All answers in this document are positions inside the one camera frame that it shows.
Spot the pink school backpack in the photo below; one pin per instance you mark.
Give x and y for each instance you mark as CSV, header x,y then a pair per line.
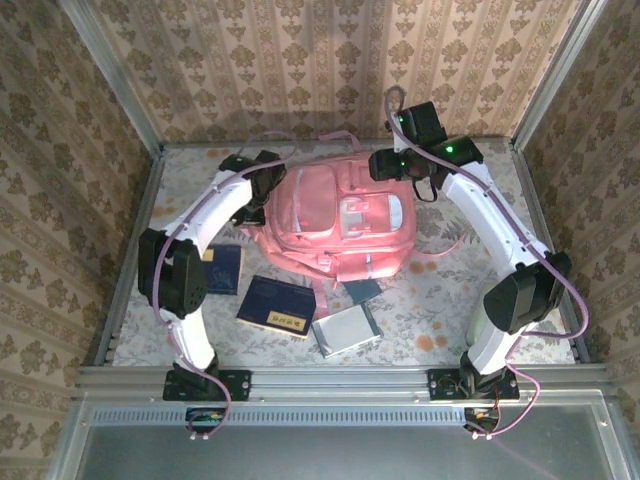
x,y
320,220

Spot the small navy book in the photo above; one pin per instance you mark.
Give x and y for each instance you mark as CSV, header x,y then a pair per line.
x,y
225,272

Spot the large navy book yellow label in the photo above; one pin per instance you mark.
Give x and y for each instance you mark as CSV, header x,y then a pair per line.
x,y
275,300

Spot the small teal notebook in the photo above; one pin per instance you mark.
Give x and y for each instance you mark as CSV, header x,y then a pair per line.
x,y
362,292

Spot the silver grey notebook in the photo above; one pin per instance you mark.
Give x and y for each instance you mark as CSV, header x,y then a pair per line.
x,y
347,332

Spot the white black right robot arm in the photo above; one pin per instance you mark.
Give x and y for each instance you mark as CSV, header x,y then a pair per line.
x,y
480,215

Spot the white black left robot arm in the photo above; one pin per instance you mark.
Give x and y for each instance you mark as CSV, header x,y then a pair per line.
x,y
215,210

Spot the grey metal panel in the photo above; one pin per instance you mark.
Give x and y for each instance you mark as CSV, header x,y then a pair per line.
x,y
325,455

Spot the thin aluminium table rail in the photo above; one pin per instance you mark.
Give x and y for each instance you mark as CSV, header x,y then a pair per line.
x,y
500,140

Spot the aluminium table side rail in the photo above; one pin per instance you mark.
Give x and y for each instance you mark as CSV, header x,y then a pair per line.
x,y
131,250
544,225

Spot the aluminium frame post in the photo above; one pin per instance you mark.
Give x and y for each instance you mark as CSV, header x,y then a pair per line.
x,y
556,75
117,75

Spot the wide aluminium frame rail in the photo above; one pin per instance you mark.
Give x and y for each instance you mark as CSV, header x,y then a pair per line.
x,y
340,382

